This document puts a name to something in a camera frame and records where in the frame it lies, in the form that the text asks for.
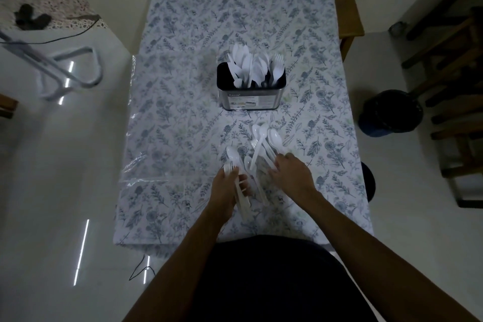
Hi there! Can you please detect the black waste bin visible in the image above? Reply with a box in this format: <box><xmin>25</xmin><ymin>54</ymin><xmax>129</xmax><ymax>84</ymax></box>
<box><xmin>358</xmin><ymin>89</ymin><xmax>424</xmax><ymax>138</ymax></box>

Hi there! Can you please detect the dark wooden chair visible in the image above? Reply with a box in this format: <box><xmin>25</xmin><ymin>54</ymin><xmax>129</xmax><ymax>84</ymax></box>
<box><xmin>401</xmin><ymin>4</ymin><xmax>483</xmax><ymax>210</ymax></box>

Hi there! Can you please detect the wooden bench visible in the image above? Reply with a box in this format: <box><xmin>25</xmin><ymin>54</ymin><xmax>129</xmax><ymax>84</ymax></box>
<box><xmin>334</xmin><ymin>0</ymin><xmax>366</xmax><ymax>63</ymax></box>

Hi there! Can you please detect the white metal tube frame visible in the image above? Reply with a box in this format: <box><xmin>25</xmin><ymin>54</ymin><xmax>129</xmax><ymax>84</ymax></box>
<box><xmin>0</xmin><ymin>29</ymin><xmax>105</xmax><ymax>102</ymax></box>

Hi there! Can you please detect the black round stool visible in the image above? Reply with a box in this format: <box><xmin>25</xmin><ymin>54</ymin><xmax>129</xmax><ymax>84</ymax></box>
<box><xmin>360</xmin><ymin>161</ymin><xmax>377</xmax><ymax>203</ymax></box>

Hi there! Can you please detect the clear plastic table cover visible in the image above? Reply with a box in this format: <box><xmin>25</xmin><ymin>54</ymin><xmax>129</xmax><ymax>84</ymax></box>
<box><xmin>118</xmin><ymin>55</ymin><xmax>212</xmax><ymax>185</ymax></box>

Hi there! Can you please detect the patterned floor rug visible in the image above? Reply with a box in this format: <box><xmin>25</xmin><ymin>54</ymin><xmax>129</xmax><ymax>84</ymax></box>
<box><xmin>0</xmin><ymin>0</ymin><xmax>99</xmax><ymax>32</ymax></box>

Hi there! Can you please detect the person's left hand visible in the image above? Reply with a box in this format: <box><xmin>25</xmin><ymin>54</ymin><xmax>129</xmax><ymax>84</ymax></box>
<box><xmin>209</xmin><ymin>166</ymin><xmax>250</xmax><ymax>223</ymax></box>

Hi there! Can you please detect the pile of white plastic cutlery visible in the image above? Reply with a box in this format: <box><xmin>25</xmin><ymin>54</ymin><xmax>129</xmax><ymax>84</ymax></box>
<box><xmin>243</xmin><ymin>122</ymin><xmax>288</xmax><ymax>206</ymax></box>

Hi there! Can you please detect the person's dark shirt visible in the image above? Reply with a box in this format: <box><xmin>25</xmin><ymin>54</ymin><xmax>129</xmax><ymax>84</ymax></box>
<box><xmin>180</xmin><ymin>234</ymin><xmax>368</xmax><ymax>322</ymax></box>

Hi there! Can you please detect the brown wooden furniture edge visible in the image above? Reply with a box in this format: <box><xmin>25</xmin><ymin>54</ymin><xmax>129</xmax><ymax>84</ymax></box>
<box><xmin>0</xmin><ymin>93</ymin><xmax>19</xmax><ymax>119</ymax></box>

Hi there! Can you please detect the white plastic knife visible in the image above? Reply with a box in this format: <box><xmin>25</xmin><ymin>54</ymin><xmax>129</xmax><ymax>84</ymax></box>
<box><xmin>235</xmin><ymin>178</ymin><xmax>252</xmax><ymax>221</ymax></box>

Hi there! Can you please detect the person's left forearm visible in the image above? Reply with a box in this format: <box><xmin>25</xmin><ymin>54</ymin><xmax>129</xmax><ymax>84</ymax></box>
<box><xmin>122</xmin><ymin>211</ymin><xmax>234</xmax><ymax>322</ymax></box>

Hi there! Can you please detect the bunch of upright white cutlery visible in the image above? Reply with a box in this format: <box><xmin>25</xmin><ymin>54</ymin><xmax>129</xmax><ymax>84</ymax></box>
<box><xmin>226</xmin><ymin>43</ymin><xmax>284</xmax><ymax>89</ymax></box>

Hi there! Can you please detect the black cable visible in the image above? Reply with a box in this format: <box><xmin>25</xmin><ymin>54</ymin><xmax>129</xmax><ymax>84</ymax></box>
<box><xmin>0</xmin><ymin>14</ymin><xmax>104</xmax><ymax>45</ymax></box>

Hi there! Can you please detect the metal cutlery holder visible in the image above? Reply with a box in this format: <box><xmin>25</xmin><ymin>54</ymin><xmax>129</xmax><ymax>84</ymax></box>
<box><xmin>216</xmin><ymin>62</ymin><xmax>286</xmax><ymax>111</ymax></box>

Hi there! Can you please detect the thin black floor wire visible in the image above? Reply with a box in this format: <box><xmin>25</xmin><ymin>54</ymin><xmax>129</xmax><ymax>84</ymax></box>
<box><xmin>129</xmin><ymin>254</ymin><xmax>156</xmax><ymax>281</ymax></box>

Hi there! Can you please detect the black cloth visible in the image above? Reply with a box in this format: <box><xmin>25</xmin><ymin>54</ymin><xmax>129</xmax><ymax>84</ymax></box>
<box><xmin>14</xmin><ymin>4</ymin><xmax>52</xmax><ymax>31</ymax></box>

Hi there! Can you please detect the person's right forearm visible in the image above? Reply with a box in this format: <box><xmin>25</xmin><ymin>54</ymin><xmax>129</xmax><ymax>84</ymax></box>
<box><xmin>298</xmin><ymin>193</ymin><xmax>483</xmax><ymax>322</ymax></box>

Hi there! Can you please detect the floral blue white tablecloth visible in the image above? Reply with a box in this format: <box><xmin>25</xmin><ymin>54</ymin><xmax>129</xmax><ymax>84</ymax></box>
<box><xmin>113</xmin><ymin>0</ymin><xmax>375</xmax><ymax>249</ymax></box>

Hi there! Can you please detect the person's right hand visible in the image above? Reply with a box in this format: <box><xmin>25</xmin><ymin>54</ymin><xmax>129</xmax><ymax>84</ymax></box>
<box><xmin>266</xmin><ymin>152</ymin><xmax>318</xmax><ymax>202</ymax></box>

